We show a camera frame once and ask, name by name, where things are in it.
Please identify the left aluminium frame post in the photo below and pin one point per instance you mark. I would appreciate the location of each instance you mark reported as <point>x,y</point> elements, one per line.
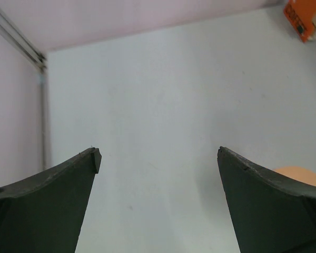
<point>12,34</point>

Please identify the orange coffee filter package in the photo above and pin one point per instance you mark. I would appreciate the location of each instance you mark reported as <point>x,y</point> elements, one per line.
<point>302,16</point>

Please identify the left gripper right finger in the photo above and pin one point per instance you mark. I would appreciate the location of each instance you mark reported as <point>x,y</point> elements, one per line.
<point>270,212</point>

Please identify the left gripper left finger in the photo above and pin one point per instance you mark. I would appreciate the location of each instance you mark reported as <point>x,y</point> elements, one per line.
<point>45,212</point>

